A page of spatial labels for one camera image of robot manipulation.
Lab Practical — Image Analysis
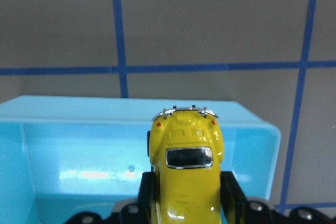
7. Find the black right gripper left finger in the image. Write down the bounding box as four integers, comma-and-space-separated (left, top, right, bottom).
138, 172, 156, 208

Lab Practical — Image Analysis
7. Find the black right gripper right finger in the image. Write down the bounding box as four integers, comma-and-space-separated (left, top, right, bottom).
220, 171, 247, 208

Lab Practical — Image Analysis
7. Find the yellow beetle toy car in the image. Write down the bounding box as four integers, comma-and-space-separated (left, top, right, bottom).
148, 106, 224, 223

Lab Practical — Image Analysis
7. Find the light blue plastic bin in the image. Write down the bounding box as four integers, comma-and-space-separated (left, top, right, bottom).
1, 95, 281, 223

